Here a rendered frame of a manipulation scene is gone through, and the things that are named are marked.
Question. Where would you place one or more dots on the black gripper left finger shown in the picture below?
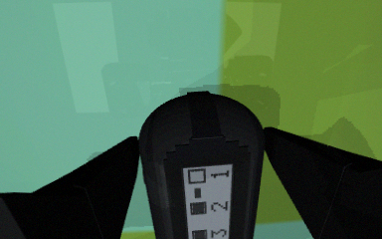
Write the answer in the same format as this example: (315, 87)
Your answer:
(90, 202)

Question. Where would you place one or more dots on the dark grey controller unit with green rocker switches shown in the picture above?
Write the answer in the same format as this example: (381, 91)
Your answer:
(202, 158)

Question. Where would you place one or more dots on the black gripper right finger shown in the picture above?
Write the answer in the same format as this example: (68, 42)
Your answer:
(337, 193)

